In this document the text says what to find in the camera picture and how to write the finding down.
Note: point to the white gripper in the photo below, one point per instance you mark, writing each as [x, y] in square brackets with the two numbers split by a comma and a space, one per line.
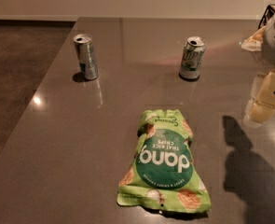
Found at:
[263, 107]

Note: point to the green rice chip bag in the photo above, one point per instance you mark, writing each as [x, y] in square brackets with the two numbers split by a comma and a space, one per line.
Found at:
[162, 176]

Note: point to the pale snack bag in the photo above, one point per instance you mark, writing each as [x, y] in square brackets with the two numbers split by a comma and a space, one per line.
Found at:
[255, 41]

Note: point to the white green 7up can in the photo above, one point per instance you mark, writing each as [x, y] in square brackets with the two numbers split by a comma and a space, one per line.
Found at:
[193, 51]

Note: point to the silver redbull can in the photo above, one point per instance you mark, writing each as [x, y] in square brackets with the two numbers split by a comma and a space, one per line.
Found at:
[86, 56]

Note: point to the black wire rack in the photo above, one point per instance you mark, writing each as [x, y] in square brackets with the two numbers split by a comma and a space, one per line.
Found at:
[268, 13]

